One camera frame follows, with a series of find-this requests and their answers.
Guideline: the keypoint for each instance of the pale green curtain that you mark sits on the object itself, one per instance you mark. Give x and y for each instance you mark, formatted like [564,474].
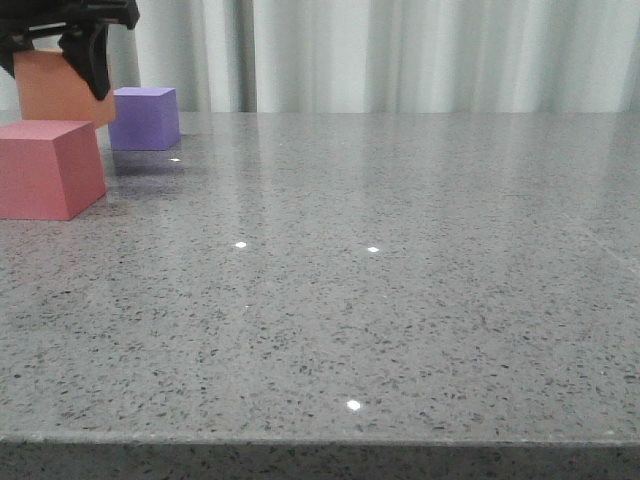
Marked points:
[385,56]

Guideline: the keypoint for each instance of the purple foam cube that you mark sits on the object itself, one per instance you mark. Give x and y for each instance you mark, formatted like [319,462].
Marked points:
[147,119]

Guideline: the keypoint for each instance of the pink foam cube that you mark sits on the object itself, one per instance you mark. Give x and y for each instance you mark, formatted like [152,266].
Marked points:
[50,169]

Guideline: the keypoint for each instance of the orange foam cube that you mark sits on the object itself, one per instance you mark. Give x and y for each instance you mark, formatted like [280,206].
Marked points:
[50,89]

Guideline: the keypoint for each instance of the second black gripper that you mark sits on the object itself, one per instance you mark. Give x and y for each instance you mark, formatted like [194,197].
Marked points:
[84,42]

